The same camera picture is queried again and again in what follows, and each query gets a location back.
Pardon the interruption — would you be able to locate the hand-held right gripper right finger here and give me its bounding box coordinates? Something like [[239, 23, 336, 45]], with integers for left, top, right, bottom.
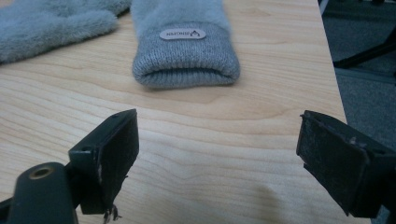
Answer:
[[295, 109, 396, 218]]

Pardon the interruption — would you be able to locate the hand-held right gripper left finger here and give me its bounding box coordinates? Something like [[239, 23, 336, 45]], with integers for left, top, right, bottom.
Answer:
[[67, 108, 140, 219]]

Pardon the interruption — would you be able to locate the grey glove with label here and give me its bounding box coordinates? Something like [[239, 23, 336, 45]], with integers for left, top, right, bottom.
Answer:
[[130, 0, 241, 90]]

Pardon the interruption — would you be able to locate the black metal stand leg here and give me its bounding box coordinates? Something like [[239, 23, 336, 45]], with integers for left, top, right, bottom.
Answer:
[[332, 27, 396, 70]]

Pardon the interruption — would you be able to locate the grey fuzzy glove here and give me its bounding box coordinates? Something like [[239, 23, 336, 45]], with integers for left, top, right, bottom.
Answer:
[[0, 0, 133, 65]]

